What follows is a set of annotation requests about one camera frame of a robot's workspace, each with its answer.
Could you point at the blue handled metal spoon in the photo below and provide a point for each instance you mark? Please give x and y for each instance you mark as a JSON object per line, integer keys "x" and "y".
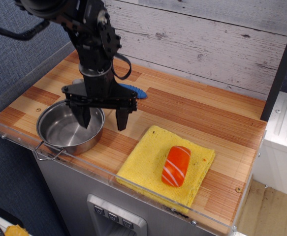
{"x": 140, "y": 93}

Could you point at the stainless steel pot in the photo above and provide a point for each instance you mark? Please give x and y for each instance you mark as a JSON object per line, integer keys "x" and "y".
{"x": 60, "y": 131}

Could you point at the black right frame post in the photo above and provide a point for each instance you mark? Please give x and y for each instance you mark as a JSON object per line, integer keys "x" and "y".
{"x": 275, "y": 88}

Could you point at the white ribbed side unit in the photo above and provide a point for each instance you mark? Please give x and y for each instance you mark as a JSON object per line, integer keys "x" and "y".
{"x": 270, "y": 167}

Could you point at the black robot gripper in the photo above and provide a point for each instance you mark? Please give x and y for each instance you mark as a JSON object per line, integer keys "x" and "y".
{"x": 99, "y": 89}

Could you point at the orange salmon sushi toy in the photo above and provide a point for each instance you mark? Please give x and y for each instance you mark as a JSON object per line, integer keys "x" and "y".
{"x": 176, "y": 166}

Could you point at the grey cabinet button panel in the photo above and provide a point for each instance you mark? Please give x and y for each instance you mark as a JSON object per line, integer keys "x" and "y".
{"x": 111, "y": 220}

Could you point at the clear acrylic table guard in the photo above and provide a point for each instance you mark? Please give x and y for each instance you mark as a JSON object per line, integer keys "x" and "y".
{"x": 211, "y": 117}

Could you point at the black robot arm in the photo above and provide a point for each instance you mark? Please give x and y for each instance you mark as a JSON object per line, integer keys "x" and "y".
{"x": 87, "y": 23}

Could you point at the yellow cloth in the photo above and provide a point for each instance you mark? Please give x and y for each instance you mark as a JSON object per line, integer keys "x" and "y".
{"x": 142, "y": 169}

